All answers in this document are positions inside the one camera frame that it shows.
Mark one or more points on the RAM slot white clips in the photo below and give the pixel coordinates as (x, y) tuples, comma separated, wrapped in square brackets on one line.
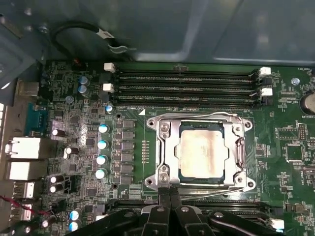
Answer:
[(276, 223), (184, 72)]

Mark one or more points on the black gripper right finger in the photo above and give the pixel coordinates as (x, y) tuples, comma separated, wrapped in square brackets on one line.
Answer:
[(183, 221)]

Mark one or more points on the black PC case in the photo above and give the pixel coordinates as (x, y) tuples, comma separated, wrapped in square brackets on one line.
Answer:
[(157, 29)]

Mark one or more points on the CPU socket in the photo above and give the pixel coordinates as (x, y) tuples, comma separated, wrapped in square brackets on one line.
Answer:
[(156, 126)]

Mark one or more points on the RAM slot black clips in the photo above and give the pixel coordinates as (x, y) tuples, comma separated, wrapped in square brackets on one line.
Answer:
[(184, 98), (184, 79)]

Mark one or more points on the green motherboard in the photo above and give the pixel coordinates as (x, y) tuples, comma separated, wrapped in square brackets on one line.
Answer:
[(270, 152)]

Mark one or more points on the silver CPU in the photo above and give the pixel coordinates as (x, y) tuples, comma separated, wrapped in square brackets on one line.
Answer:
[(201, 152)]

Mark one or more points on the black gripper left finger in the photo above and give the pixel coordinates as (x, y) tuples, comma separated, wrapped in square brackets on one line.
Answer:
[(157, 222)]

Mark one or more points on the silver coin battery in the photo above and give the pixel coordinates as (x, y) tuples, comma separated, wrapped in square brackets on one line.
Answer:
[(310, 104)]

